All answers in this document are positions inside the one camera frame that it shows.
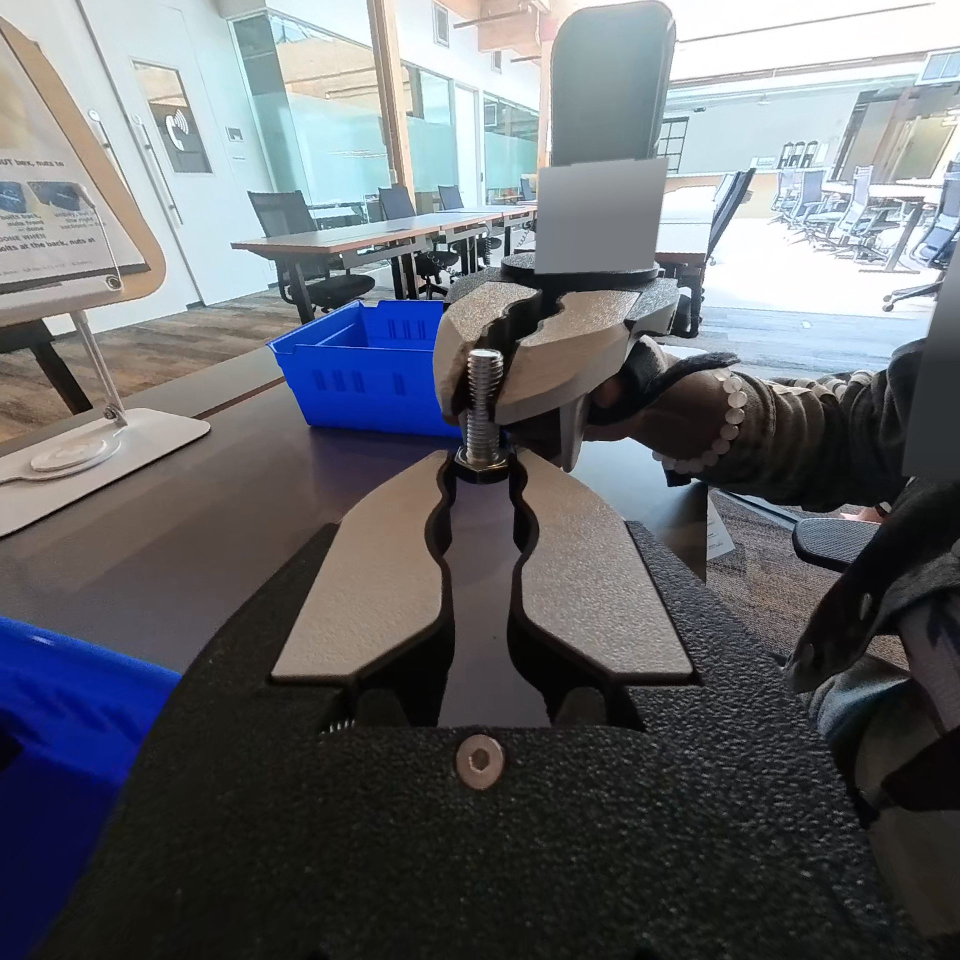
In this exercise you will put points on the black mesh chair armrest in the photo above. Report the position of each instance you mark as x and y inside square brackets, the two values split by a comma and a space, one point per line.
[832, 540]

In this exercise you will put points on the white paper sheet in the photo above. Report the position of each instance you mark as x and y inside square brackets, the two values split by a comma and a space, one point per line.
[716, 532]

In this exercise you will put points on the wooden instruction board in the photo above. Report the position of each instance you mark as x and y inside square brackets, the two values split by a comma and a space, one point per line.
[142, 247]

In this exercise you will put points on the person's dark denim jacket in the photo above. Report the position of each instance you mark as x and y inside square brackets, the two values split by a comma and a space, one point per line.
[885, 570]

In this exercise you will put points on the blue plastic bin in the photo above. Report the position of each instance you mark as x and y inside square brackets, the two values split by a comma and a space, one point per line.
[360, 375]

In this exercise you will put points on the printed instruction sheet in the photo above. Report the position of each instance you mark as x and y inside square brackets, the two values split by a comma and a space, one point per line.
[45, 165]

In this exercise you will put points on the person's blue jeans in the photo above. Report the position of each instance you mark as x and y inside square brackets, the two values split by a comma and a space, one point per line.
[885, 735]

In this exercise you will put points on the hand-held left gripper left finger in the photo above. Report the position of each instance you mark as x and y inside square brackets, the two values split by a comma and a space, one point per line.
[360, 585]

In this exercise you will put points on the blue divided parts bin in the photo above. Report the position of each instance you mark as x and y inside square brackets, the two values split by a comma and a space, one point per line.
[60, 750]

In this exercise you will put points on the person's right forearm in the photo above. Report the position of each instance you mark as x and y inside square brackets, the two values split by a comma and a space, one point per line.
[810, 427]

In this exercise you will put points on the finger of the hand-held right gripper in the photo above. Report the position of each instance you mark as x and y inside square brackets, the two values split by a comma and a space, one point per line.
[472, 322]
[570, 352]

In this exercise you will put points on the steel hex bolt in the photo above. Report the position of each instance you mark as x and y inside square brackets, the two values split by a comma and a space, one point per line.
[484, 405]

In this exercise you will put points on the person's right hand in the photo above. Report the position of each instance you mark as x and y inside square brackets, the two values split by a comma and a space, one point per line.
[690, 409]

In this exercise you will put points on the wooden desk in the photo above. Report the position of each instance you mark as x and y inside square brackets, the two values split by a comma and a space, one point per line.
[375, 234]
[682, 225]

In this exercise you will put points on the black office chair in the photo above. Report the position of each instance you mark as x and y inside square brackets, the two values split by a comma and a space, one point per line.
[396, 202]
[281, 214]
[450, 197]

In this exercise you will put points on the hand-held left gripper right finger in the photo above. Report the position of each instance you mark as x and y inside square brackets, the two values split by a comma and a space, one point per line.
[600, 585]

